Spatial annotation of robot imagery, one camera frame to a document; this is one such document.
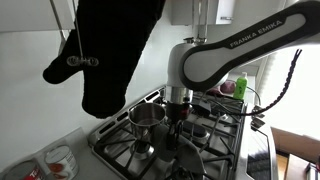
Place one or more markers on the hanging steel measuring cup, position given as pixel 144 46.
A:
pixel 188 40

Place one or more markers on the steel stove knob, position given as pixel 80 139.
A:
pixel 258 123
pixel 258 115
pixel 260 108

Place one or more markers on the pink cloth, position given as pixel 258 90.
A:
pixel 226 87

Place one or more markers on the green dish soap bottle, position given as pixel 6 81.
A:
pixel 240 87

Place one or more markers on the white wall cabinet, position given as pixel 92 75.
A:
pixel 200 11

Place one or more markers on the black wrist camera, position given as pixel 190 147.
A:
pixel 202 108

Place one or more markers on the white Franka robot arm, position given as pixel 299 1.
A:
pixel 233 50

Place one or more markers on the black oven mitt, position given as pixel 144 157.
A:
pixel 113 50

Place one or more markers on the red label tomato can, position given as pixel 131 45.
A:
pixel 25 171

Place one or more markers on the hanging steel ladle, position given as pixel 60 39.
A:
pixel 201 26

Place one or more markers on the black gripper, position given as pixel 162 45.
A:
pixel 178 111

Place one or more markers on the wooden board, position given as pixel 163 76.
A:
pixel 296 145

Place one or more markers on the stainless gas stove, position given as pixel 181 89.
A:
pixel 113 150

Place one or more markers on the grey kitchen towel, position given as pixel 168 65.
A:
pixel 190 153

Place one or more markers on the hanging metal coil whisk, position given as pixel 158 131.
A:
pixel 82 61

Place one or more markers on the small steel pot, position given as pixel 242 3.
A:
pixel 146 118

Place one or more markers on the white range hood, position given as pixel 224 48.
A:
pixel 30 15

